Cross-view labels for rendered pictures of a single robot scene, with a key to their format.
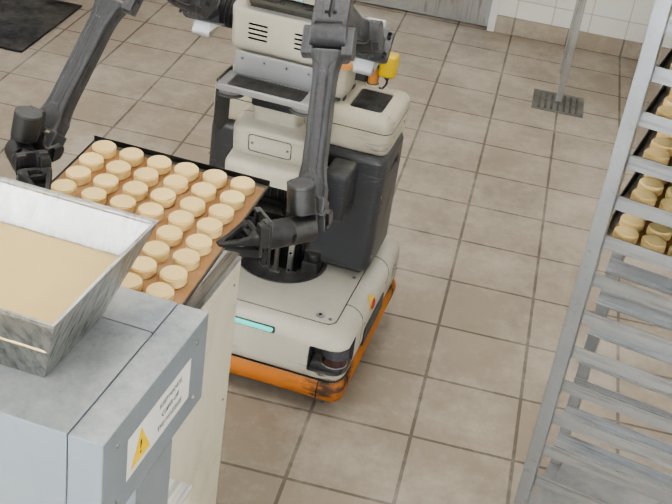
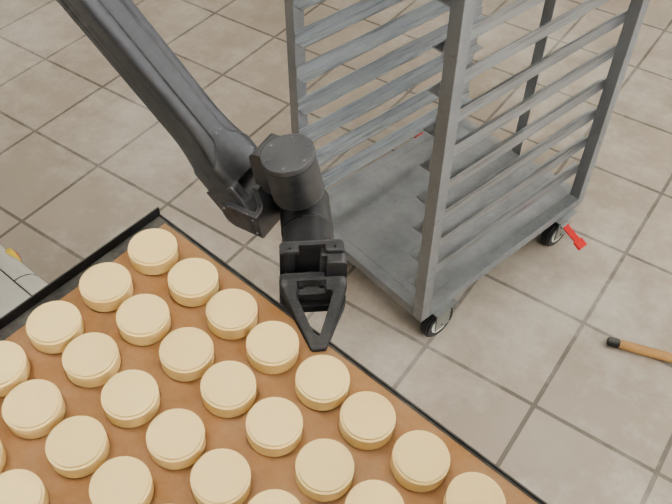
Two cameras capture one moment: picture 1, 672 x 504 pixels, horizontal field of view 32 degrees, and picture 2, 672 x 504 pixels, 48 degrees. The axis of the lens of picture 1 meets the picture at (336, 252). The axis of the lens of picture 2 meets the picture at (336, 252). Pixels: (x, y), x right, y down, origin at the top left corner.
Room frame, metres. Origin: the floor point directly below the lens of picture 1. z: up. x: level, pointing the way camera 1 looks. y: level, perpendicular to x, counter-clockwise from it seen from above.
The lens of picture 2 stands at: (1.69, 0.59, 1.60)
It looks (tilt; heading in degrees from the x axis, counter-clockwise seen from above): 48 degrees down; 297
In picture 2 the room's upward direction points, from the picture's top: straight up
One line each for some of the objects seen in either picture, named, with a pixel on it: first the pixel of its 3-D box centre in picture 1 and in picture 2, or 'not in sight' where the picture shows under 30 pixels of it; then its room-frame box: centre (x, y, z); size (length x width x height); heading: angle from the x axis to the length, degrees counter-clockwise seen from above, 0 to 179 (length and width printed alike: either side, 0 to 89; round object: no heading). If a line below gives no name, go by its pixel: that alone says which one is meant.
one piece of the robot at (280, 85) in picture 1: (270, 100); not in sight; (2.76, 0.22, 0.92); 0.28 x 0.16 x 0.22; 78
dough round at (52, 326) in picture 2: (186, 172); (55, 326); (2.13, 0.33, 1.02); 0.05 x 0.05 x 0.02
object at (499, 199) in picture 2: not in sight; (508, 189); (1.94, -0.80, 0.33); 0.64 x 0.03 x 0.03; 68
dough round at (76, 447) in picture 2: (135, 191); (77, 446); (2.03, 0.42, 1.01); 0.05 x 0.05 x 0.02
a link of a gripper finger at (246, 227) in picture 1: (239, 245); (314, 319); (1.93, 0.19, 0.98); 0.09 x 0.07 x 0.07; 123
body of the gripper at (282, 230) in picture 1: (272, 234); (309, 258); (1.96, 0.13, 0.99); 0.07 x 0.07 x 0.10; 33
